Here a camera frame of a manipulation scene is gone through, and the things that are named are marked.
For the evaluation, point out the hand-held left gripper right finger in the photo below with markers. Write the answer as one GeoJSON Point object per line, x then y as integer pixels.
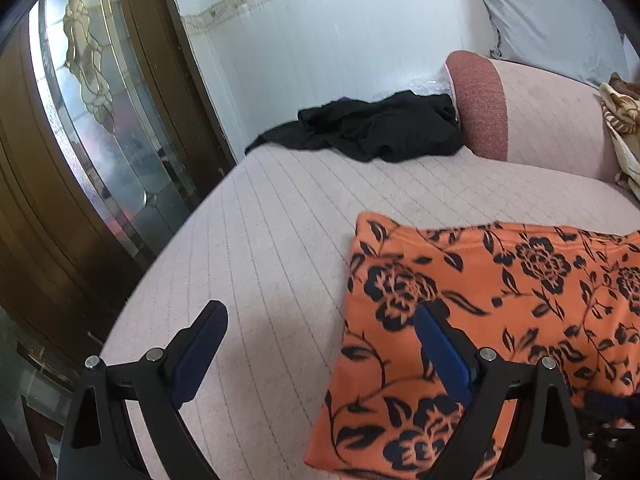
{"type": "Point", "coordinates": [445, 355]}

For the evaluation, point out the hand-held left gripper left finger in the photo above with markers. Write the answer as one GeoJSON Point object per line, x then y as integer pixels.
{"type": "Point", "coordinates": [197, 355]}

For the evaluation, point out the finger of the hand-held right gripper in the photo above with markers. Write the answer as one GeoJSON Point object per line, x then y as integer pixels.
{"type": "Point", "coordinates": [612, 404]}

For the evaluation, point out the orange floral blouse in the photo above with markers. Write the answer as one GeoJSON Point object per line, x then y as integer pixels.
{"type": "Point", "coordinates": [525, 300]}

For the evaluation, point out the pink sofa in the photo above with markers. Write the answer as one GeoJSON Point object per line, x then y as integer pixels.
{"type": "Point", "coordinates": [280, 240]}

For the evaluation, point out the wooden door with glass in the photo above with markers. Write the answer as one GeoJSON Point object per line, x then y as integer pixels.
{"type": "Point", "coordinates": [30, 210]}

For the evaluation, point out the black garment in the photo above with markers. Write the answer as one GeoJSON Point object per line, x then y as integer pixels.
{"type": "Point", "coordinates": [390, 130]}

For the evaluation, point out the cream floral cloth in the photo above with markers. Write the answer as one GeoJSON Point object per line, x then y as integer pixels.
{"type": "Point", "coordinates": [627, 150]}

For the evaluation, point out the clear plastic bag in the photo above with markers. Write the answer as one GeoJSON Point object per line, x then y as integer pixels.
{"type": "Point", "coordinates": [430, 86]}

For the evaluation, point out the brown cloth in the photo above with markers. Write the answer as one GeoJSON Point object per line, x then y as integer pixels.
{"type": "Point", "coordinates": [625, 87]}

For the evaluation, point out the grey pillow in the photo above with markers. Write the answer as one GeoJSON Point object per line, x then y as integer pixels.
{"type": "Point", "coordinates": [540, 10]}

